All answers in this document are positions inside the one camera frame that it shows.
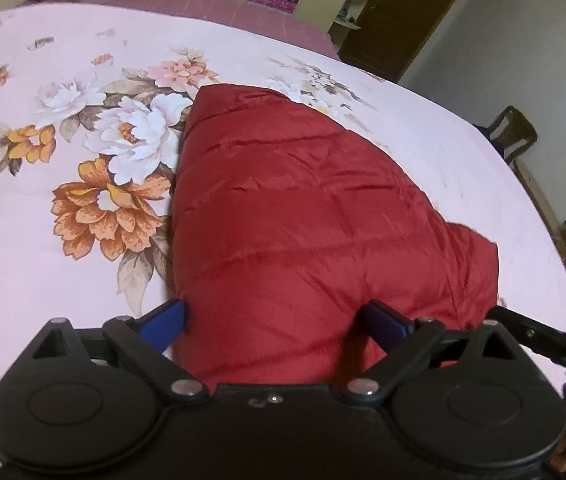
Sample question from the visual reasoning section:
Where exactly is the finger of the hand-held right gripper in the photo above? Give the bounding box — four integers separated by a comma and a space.
486, 306, 566, 361

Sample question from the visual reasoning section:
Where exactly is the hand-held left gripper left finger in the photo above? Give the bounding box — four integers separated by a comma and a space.
33, 299, 209, 405

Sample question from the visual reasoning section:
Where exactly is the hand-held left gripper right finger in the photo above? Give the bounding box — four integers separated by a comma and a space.
348, 300, 519, 403

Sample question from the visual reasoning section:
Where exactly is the red down jacket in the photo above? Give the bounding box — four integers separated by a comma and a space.
170, 84, 500, 391

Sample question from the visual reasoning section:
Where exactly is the pink floral blanket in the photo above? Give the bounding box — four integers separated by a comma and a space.
0, 2, 566, 480

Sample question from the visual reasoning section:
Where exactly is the wooden chair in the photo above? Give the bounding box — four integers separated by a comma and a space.
482, 105, 539, 163

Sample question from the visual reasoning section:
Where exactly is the brown wooden door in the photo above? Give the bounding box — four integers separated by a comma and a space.
338, 0, 479, 82

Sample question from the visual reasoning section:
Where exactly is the pink striped bed sheet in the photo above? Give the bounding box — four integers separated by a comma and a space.
18, 0, 339, 61

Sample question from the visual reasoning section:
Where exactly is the wooden bed frame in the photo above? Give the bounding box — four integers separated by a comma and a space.
510, 157, 566, 346

